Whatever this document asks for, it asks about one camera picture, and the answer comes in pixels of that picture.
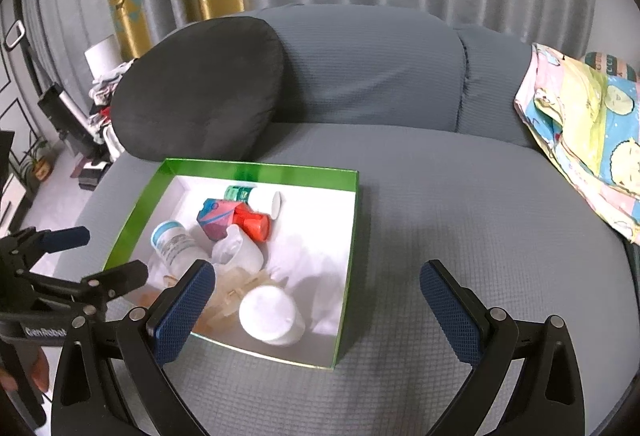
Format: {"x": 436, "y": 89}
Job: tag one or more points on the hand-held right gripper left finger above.
{"x": 182, "y": 311}

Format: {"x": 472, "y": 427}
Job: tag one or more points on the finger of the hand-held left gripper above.
{"x": 60, "y": 238}
{"x": 115, "y": 278}

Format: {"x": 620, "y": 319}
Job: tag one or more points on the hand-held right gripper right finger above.
{"x": 450, "y": 311}

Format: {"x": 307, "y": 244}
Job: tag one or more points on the beige hair claw clip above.
{"x": 230, "y": 288}

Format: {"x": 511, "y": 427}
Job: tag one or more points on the white bottle blue orange label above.
{"x": 172, "y": 246}

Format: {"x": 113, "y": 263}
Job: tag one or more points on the white plug-in adapter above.
{"x": 240, "y": 253}

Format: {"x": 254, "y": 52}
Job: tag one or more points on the small white bottle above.
{"x": 267, "y": 313}

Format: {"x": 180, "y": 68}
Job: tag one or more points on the orange bottle pink label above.
{"x": 220, "y": 218}

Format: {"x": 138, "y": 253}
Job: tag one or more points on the white bottle green label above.
{"x": 255, "y": 197}

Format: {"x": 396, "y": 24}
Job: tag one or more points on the green cardboard box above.
{"x": 310, "y": 256}

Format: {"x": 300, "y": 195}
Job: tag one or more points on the person's left hand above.
{"x": 39, "y": 368}

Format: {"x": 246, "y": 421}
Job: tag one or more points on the black box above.
{"x": 90, "y": 174}

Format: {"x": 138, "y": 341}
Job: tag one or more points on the potted plant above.
{"x": 40, "y": 166}

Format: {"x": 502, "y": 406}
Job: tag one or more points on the grey sofa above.
{"x": 450, "y": 196}

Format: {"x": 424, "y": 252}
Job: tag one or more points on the pile of clothes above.
{"x": 102, "y": 91}

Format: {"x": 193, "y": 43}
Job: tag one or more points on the white panelled cabinet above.
{"x": 10, "y": 81}

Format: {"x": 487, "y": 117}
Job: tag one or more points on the white board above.
{"x": 102, "y": 54}

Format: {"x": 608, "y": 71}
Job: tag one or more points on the dark grey cushion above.
{"x": 200, "y": 91}

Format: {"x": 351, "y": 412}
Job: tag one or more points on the cartoon printed blanket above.
{"x": 590, "y": 126}

